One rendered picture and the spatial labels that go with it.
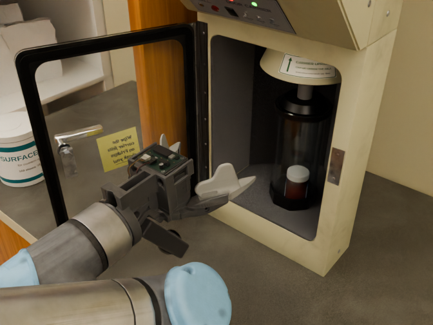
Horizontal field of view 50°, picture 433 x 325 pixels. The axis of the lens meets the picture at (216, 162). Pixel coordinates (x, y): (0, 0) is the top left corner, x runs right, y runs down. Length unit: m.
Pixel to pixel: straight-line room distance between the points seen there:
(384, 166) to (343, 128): 0.54
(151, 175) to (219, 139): 0.40
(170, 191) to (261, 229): 0.42
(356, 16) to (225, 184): 0.28
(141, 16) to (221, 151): 0.33
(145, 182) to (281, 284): 0.44
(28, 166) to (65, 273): 0.71
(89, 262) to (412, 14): 0.86
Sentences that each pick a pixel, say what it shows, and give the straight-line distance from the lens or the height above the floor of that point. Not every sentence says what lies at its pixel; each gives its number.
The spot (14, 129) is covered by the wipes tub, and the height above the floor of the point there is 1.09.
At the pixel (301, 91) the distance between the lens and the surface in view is 0.87.
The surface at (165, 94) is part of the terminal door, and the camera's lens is 0.87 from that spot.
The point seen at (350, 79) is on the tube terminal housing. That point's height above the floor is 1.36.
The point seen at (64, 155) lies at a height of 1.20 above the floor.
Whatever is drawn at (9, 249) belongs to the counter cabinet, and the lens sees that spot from 1.43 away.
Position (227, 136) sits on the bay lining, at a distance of 0.98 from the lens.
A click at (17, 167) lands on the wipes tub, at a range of 1.22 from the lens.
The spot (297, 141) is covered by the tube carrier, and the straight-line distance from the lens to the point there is 0.88.
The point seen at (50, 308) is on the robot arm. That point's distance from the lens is 0.37.
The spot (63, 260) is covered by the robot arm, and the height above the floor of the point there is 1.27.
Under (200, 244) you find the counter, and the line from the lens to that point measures 1.00.
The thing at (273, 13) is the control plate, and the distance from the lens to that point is 0.68.
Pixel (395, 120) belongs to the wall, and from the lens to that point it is 1.22.
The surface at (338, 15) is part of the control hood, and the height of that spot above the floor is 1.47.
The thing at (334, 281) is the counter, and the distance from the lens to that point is 0.96.
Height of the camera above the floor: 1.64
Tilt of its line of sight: 34 degrees down
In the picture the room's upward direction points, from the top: straight up
